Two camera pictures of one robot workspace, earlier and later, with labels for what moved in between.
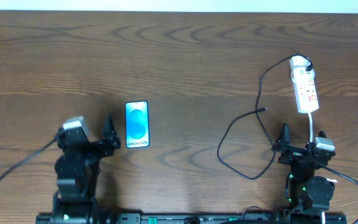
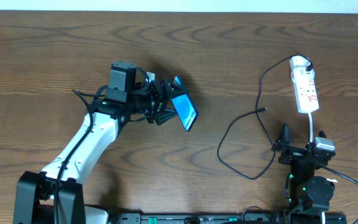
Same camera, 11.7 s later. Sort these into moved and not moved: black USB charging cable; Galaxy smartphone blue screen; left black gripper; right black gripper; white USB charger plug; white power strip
Moved: Galaxy smartphone blue screen; left black gripper
Not moved: white power strip; white USB charger plug; black USB charging cable; right black gripper
